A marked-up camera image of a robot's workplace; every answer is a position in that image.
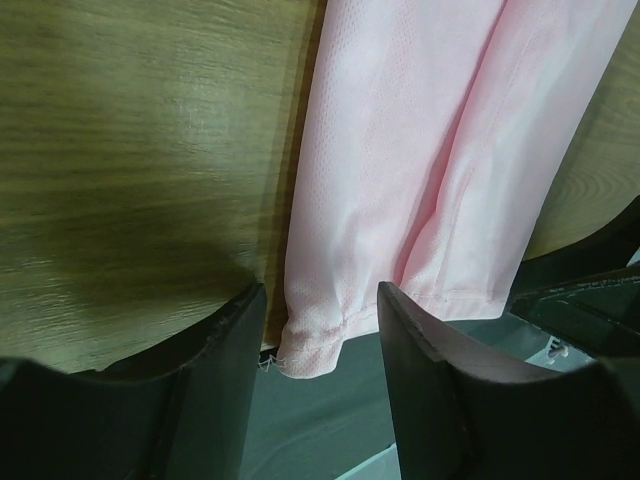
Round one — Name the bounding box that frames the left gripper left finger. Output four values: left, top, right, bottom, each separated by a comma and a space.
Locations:
1, 283, 267, 479

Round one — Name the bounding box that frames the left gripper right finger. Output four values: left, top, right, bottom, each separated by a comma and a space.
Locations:
377, 282, 639, 479

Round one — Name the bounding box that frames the pink t shirt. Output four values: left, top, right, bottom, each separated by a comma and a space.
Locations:
277, 0, 635, 379

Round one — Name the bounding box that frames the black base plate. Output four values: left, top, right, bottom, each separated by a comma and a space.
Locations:
240, 203, 639, 479

